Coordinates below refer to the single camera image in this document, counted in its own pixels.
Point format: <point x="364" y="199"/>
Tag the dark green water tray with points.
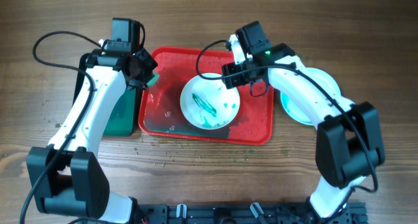
<point x="123" y="119"/>

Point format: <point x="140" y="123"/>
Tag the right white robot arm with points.
<point x="349" y="144"/>

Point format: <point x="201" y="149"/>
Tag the white plate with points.
<point x="293" y="110"/>

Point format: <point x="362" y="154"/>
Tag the green sponge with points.
<point x="153" y="78"/>

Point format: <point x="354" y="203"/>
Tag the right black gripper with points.
<point x="230" y="77"/>

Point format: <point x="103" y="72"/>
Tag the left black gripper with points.
<point x="150" y="64"/>

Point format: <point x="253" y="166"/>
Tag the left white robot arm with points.
<point x="66" y="177"/>

